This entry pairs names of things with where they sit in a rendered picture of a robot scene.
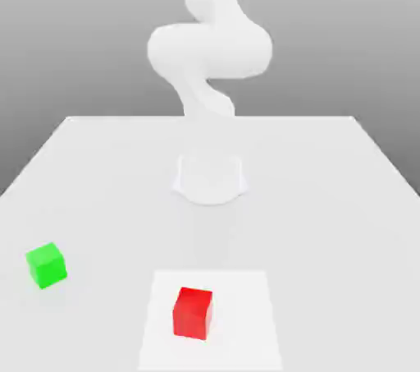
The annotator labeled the small green cube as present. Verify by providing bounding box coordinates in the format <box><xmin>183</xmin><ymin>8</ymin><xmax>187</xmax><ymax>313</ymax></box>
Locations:
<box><xmin>25</xmin><ymin>241</ymin><xmax>69</xmax><ymax>290</ymax></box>

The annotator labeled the small red cube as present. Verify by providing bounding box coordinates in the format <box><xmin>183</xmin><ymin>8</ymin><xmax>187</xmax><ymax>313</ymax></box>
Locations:
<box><xmin>172</xmin><ymin>286</ymin><xmax>213</xmax><ymax>341</ymax></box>

